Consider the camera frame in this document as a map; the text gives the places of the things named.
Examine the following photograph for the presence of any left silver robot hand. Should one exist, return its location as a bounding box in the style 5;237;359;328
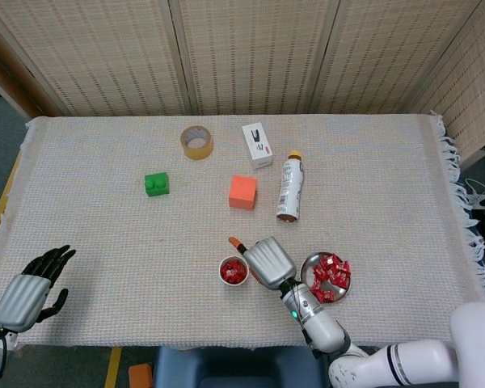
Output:
0;244;77;333

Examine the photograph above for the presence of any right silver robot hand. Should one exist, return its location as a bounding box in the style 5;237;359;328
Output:
228;236;298;290

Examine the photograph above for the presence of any red candy batch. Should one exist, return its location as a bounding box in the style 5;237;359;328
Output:
221;259;247;283

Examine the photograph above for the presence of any white paper cup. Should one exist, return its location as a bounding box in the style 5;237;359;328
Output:
218;255;250;287

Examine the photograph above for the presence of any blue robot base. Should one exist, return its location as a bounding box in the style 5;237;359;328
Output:
153;346;332;388

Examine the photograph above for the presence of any round metal plate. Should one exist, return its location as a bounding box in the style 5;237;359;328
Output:
299;251;353;305

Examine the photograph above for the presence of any orange foam cube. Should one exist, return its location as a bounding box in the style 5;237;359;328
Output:
228;175;258;211

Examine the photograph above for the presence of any white labelled drink bottle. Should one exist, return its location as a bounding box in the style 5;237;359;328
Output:
276;150;306;224

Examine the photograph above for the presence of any beige waffle weave tablecloth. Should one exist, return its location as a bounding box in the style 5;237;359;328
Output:
0;111;485;356

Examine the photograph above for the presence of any white printed cardboard box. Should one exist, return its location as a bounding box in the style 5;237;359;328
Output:
242;121;274;171

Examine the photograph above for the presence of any yellow packing tape roll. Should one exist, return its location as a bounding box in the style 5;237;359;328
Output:
179;124;214;161

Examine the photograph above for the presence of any green toy building block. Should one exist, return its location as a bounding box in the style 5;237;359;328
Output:
144;171;171;198

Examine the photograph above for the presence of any dark orange box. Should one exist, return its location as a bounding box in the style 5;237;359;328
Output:
128;362;154;388

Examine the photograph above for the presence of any woven bamboo screen panel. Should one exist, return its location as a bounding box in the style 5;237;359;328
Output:
407;0;485;171
310;0;484;116
0;0;195;118
0;0;70;118
169;0;343;116

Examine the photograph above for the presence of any white plastic clamp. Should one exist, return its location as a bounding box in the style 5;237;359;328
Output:
464;177;485;211

